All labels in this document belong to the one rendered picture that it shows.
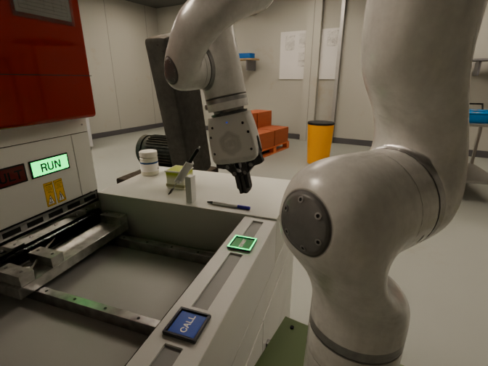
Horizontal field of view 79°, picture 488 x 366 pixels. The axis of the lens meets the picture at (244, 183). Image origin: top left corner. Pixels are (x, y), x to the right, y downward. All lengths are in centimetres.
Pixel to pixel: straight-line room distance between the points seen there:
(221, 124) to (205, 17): 20
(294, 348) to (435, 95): 52
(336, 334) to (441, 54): 31
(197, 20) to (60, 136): 63
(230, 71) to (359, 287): 44
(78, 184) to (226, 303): 68
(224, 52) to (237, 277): 43
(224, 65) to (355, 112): 630
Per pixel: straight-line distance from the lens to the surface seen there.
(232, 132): 60
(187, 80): 55
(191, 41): 52
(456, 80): 34
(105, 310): 77
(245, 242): 72
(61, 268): 93
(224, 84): 59
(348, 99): 684
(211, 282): 61
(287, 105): 725
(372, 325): 39
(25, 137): 96
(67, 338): 79
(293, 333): 70
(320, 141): 493
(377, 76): 33
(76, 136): 106
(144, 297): 83
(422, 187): 34
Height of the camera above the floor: 133
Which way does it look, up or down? 19 degrees down
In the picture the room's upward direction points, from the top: straight up
